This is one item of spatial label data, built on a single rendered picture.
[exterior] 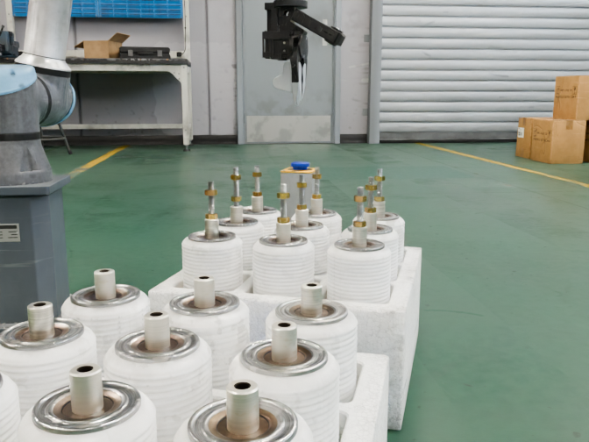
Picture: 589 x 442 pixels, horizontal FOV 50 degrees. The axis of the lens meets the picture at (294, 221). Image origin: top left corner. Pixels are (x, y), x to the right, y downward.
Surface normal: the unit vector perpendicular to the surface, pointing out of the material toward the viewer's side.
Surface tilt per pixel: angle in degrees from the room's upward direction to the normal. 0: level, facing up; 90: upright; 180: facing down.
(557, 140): 90
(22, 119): 90
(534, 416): 0
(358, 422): 0
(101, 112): 90
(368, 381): 0
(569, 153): 90
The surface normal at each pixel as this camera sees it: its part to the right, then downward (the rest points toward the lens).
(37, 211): 0.78, 0.12
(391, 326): -0.25, 0.19
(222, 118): 0.11, 0.19
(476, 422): 0.00, -0.98
